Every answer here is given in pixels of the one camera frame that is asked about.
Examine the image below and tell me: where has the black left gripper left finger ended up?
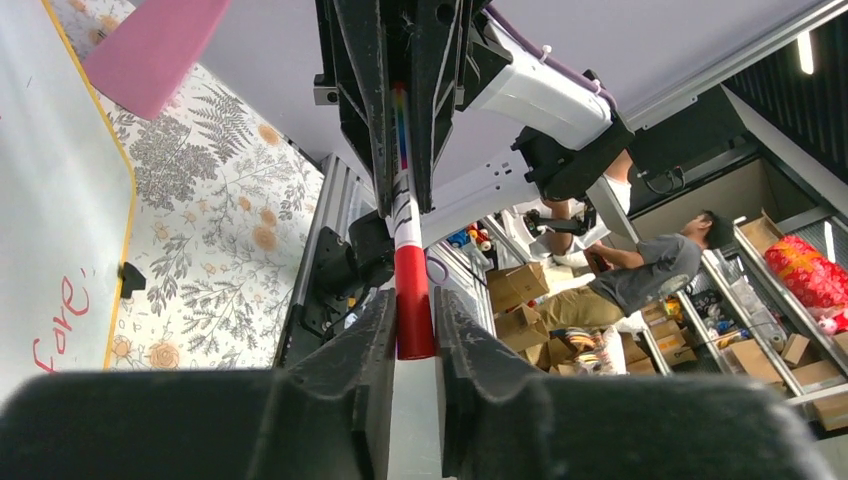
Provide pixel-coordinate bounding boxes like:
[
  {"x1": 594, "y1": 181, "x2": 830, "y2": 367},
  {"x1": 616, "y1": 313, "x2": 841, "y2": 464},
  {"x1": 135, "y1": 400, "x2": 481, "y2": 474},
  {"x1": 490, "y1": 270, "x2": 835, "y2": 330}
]
[{"x1": 1, "y1": 290, "x2": 396, "y2": 479}]

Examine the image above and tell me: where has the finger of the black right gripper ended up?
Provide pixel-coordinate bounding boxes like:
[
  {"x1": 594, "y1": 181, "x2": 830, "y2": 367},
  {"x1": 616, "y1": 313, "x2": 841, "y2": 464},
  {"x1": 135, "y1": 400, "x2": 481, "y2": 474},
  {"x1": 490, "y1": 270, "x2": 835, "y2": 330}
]
[
  {"x1": 407, "y1": 1, "x2": 472, "y2": 213},
  {"x1": 333, "y1": 1, "x2": 392, "y2": 218}
]

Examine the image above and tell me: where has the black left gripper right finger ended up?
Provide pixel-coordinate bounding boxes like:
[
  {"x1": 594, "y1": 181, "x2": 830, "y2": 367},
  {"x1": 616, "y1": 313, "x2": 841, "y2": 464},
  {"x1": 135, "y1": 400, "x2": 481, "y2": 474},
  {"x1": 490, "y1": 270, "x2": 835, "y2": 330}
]
[{"x1": 433, "y1": 288, "x2": 833, "y2": 479}]

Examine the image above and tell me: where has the red marker cap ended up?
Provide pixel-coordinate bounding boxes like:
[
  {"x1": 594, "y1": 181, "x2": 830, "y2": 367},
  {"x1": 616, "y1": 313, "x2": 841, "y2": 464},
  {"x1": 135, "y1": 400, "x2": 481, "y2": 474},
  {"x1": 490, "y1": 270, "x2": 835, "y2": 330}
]
[{"x1": 395, "y1": 245, "x2": 435, "y2": 360}]

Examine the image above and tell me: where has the white red whiteboard marker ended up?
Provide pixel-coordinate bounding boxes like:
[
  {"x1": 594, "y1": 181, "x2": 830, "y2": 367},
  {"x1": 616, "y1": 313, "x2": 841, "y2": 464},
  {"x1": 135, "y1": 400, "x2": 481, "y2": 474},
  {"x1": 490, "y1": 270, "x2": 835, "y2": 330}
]
[{"x1": 391, "y1": 83, "x2": 423, "y2": 250}]

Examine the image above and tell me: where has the yellow framed whiteboard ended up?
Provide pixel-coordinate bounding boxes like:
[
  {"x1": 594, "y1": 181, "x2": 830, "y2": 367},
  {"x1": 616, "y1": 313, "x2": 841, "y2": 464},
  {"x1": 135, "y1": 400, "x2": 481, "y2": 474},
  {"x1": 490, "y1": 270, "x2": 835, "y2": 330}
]
[{"x1": 1, "y1": 1, "x2": 136, "y2": 397}]

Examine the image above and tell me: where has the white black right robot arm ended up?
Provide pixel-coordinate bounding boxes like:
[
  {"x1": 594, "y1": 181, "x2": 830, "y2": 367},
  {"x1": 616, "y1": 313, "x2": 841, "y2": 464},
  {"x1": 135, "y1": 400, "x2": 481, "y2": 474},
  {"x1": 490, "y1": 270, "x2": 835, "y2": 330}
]
[{"x1": 314, "y1": 1, "x2": 633, "y2": 249}]

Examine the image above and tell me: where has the pink wedge block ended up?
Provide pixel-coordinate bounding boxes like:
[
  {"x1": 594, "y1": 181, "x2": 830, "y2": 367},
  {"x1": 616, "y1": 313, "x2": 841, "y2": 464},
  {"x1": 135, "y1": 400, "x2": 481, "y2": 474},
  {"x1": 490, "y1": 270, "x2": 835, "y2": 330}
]
[{"x1": 82, "y1": 0, "x2": 231, "y2": 120}]

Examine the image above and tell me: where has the person in grey shirt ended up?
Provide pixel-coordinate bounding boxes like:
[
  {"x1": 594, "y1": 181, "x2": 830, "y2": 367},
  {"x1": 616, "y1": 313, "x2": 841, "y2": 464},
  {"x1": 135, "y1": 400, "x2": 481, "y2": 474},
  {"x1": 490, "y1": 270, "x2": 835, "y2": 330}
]
[{"x1": 535, "y1": 210, "x2": 734, "y2": 332}]

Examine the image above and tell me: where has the floral patterned table mat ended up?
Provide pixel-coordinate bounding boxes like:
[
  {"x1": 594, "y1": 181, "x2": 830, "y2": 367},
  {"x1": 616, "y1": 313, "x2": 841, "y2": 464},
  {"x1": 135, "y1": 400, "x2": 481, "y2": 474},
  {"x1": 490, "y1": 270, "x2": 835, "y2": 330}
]
[{"x1": 46, "y1": 0, "x2": 326, "y2": 372}]

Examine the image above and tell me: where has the red patterned bag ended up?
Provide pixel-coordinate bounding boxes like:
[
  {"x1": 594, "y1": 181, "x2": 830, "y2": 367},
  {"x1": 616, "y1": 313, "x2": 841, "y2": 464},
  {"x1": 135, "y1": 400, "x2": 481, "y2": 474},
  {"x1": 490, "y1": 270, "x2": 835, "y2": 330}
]
[{"x1": 764, "y1": 235, "x2": 847, "y2": 309}]

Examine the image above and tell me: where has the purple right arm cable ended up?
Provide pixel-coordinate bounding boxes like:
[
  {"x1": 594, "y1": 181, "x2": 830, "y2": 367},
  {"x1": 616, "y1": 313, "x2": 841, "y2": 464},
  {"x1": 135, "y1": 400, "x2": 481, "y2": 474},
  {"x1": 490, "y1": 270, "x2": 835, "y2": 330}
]
[{"x1": 483, "y1": 5, "x2": 621, "y2": 111}]

